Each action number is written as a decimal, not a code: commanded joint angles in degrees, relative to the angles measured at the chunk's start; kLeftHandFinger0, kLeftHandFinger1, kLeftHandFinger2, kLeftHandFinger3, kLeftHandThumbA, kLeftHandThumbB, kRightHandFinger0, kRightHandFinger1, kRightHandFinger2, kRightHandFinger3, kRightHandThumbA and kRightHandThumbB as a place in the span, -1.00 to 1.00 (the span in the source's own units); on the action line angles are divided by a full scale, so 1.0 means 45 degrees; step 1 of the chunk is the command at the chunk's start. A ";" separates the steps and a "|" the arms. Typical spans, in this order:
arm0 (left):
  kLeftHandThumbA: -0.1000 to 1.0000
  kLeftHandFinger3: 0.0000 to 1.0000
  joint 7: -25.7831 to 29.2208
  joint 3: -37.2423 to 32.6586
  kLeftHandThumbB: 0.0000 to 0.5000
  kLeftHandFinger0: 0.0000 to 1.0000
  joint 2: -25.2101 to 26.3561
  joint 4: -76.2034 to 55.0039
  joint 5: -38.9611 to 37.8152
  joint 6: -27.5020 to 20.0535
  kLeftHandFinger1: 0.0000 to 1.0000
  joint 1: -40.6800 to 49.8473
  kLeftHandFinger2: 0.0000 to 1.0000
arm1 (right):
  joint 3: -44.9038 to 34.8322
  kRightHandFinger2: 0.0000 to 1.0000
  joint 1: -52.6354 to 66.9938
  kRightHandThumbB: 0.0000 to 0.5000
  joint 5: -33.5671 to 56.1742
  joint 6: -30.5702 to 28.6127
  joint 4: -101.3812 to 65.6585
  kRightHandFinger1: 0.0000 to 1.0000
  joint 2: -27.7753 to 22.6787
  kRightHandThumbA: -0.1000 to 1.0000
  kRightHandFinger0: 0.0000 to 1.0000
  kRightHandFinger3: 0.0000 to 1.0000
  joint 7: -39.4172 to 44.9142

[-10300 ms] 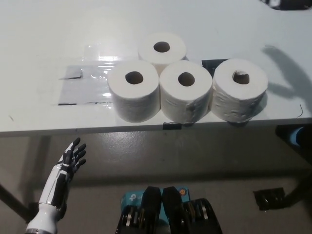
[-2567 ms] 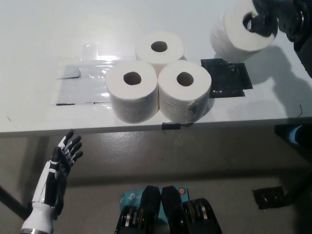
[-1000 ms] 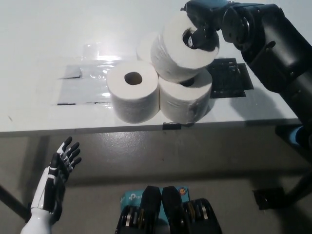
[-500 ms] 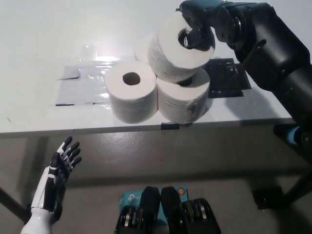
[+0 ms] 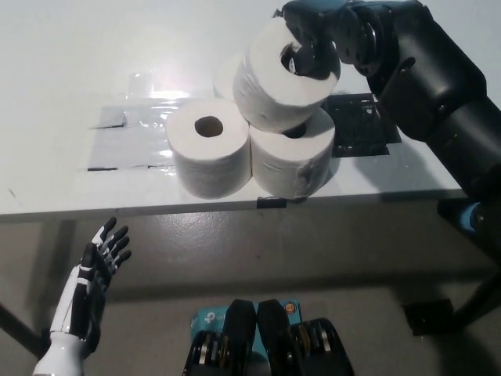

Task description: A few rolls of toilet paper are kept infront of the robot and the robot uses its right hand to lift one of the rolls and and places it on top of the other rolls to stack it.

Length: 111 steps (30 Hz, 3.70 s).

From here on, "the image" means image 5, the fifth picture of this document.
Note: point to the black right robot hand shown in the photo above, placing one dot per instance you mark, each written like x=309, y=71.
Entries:
x=313, y=23

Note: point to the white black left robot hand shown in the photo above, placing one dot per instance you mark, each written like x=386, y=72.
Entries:
x=78, y=297

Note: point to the white toilet paper roll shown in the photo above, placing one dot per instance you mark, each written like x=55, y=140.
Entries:
x=211, y=164
x=285, y=164
x=225, y=78
x=266, y=94

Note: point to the black square tape marker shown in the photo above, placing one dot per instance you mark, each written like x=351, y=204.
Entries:
x=360, y=125

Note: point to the teal tp-link box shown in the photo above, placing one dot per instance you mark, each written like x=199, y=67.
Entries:
x=207, y=317

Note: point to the clear glossy tape sheet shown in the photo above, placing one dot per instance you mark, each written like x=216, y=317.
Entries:
x=125, y=141

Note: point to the small black tape strip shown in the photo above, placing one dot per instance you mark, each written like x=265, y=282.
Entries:
x=272, y=202

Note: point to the black blue object under table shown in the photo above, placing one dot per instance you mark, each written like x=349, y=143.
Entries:
x=454, y=217

